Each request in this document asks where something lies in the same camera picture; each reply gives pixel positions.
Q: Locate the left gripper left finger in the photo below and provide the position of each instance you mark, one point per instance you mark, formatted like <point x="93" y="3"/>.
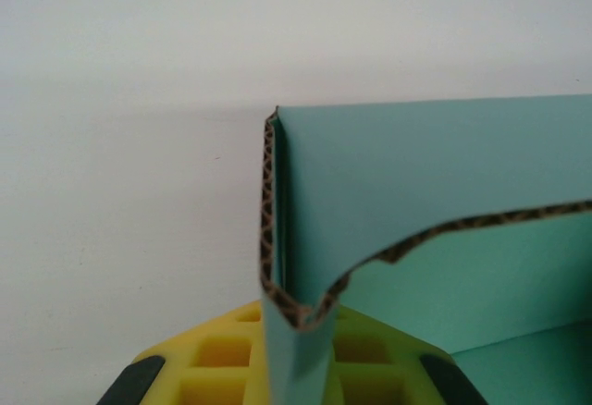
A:
<point x="217" y="354"/>

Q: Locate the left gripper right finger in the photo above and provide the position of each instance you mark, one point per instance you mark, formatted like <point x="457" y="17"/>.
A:
<point x="379" y="368"/>

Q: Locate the teal cardboard box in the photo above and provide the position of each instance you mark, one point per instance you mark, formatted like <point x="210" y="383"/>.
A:
<point x="416" y="169"/>

